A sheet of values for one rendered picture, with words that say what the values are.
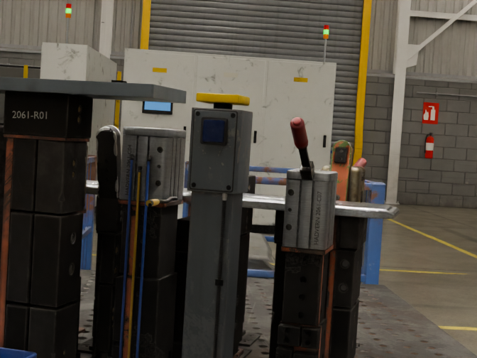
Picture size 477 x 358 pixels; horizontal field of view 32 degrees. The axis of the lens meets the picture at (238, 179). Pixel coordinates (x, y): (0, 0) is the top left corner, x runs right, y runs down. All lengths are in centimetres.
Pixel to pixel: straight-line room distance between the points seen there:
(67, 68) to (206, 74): 155
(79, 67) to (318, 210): 831
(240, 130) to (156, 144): 23
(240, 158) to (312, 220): 19
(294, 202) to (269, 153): 824
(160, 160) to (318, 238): 27
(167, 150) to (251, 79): 819
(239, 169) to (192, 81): 834
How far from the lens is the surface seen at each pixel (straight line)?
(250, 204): 137
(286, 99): 951
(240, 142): 110
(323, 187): 123
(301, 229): 124
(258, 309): 199
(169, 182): 131
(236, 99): 110
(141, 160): 130
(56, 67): 952
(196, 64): 946
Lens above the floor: 111
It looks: 3 degrees down
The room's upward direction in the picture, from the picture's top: 4 degrees clockwise
